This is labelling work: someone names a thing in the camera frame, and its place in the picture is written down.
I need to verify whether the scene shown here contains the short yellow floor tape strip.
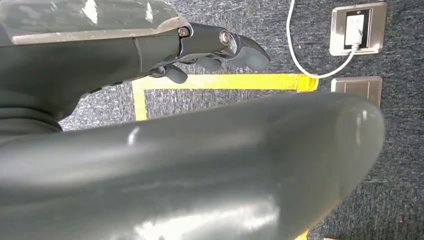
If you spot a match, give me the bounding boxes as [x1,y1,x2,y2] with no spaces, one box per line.
[132,86,149,122]

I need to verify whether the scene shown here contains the ribbed grey left arm sleeve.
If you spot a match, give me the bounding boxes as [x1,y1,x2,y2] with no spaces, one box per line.
[0,105,64,145]

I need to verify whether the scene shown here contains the long yellow floor tape strip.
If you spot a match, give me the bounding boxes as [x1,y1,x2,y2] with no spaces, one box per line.
[131,73,320,93]

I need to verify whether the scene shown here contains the smooth grey robot body shell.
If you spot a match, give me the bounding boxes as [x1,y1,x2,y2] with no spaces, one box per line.
[0,92,386,240]

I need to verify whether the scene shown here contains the white power plug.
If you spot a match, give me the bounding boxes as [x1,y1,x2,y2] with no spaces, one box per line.
[344,13,366,48]

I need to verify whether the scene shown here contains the closed steel floor socket cover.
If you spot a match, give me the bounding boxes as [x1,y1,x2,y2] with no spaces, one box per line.
[330,75,384,108]

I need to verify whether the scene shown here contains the steel floor socket box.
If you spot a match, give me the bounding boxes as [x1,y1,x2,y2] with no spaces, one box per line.
[329,1,388,57]

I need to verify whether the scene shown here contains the white power cable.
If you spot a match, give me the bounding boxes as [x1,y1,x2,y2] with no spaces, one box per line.
[286,0,361,80]

